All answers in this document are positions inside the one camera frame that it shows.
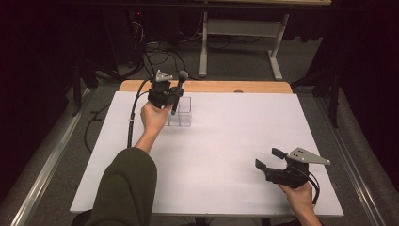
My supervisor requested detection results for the black makeup brush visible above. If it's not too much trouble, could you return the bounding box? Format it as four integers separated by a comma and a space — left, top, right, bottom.
170, 70, 190, 116

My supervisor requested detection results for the right hand-held gripper cable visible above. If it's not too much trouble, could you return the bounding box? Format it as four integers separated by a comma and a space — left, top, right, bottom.
305, 170, 321, 205

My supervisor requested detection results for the wooden table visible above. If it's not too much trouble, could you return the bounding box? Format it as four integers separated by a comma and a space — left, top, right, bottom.
119, 79, 294, 94

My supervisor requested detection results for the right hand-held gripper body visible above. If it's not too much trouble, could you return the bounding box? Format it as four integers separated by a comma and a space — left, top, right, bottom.
263, 147, 331, 189

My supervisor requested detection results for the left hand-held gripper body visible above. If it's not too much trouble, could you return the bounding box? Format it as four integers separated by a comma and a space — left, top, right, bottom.
147, 69, 177, 110

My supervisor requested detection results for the desk with white metal frame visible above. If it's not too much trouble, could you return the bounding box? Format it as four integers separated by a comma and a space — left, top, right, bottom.
194, 0, 332, 81

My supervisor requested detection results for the person's right hand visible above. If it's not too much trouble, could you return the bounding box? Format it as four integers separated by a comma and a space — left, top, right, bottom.
277, 182, 314, 218

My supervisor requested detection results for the dark metal stand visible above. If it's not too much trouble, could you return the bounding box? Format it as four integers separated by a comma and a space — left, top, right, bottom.
70, 57, 102, 118
290, 67, 342, 129

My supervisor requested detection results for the black floor cable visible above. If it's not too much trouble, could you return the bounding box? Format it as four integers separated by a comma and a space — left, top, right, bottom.
84, 103, 111, 154

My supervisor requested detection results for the left hand-held gripper cable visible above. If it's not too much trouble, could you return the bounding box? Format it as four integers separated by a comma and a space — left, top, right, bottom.
126, 77, 154, 149

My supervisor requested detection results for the tangle of floor cables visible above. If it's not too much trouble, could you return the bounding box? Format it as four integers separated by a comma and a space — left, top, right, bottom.
125, 18, 201, 81

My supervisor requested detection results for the clear plastic organizer box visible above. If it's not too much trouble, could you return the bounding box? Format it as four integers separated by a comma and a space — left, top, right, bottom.
165, 96, 193, 128

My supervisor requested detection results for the hand-held gripper cable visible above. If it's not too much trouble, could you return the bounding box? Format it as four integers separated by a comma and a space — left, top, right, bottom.
126, 77, 154, 149
305, 170, 321, 205

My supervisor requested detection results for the white table board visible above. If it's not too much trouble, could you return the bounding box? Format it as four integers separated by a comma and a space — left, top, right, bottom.
69, 90, 344, 218

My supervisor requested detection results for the aluminium floor rail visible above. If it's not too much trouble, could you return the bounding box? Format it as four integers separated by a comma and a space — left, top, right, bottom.
314, 96, 388, 226
8, 88, 92, 226

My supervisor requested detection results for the person's left hand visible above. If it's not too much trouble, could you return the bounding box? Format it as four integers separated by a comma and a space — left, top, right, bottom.
139, 101, 172, 136

